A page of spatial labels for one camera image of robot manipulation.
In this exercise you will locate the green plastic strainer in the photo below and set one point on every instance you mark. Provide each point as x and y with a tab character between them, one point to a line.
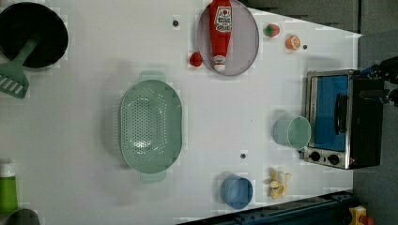
151	126

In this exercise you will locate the small red toy tomato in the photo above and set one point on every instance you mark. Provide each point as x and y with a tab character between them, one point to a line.
196	59

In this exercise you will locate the blue cup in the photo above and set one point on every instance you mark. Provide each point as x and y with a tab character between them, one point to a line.
236	191

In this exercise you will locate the grey round plate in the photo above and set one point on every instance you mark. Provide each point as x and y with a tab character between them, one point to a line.
244	42

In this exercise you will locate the green cup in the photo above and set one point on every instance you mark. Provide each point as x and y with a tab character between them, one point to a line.
292	131

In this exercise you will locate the red ketchup bottle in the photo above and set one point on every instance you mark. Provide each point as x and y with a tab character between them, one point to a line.
220	30

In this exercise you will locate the peeled toy banana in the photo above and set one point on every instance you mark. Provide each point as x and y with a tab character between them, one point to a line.
277	184

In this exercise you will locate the red toy strawberry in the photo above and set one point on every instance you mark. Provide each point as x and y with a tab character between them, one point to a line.
272	30

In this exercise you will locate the toy orange half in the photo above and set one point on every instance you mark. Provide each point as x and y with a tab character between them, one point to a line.
292	43

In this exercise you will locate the black toaster oven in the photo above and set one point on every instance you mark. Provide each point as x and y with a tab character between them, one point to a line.
346	121

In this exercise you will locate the green plastic spatula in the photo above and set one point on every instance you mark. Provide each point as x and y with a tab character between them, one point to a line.
13	81

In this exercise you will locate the black pot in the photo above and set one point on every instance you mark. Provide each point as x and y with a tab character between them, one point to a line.
23	21

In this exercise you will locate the grey round object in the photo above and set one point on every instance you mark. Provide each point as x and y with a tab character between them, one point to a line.
23	217

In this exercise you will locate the green bottle white cap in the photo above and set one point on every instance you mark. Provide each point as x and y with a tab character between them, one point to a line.
8	189

